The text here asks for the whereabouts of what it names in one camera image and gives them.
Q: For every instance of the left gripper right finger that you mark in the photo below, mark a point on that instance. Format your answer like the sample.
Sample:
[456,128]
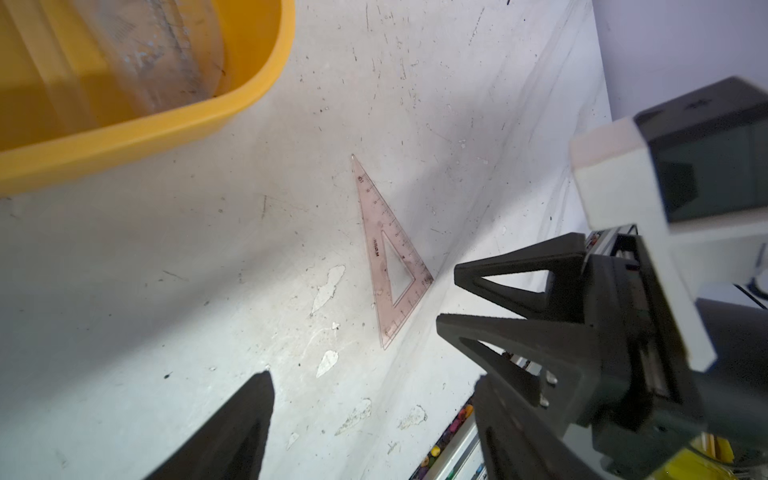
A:
[515,442]

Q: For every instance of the blue clear protractor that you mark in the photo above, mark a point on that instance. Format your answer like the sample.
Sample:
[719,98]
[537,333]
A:
[165,54]

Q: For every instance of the yellow plastic storage box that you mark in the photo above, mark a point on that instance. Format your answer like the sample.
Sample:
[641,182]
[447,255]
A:
[90,85]

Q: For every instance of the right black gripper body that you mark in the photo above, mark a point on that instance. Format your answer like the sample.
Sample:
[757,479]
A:
[671,419]

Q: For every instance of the pink triangle ruler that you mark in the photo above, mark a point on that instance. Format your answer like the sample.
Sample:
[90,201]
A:
[400,278]

